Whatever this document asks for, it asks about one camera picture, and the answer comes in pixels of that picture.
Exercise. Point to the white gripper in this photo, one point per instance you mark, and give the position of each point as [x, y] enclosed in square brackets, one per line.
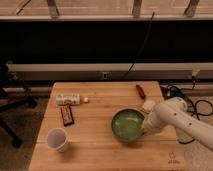
[152, 124]

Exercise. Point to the green ceramic bowl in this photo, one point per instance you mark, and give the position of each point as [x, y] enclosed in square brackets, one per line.
[126, 125]

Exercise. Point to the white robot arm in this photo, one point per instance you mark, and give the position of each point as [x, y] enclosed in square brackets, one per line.
[174, 112]

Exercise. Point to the white wrapped packet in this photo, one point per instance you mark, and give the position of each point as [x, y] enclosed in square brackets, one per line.
[148, 105]

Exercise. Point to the brown chocolate bar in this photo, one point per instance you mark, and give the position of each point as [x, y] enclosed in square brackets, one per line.
[67, 116]

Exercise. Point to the white plastic cup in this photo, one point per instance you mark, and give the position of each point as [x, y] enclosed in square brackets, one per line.
[57, 140]

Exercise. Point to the black office chair base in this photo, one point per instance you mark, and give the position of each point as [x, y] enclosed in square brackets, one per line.
[29, 99]

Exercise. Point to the grey wall rail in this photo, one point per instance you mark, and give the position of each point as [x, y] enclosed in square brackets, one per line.
[113, 71]

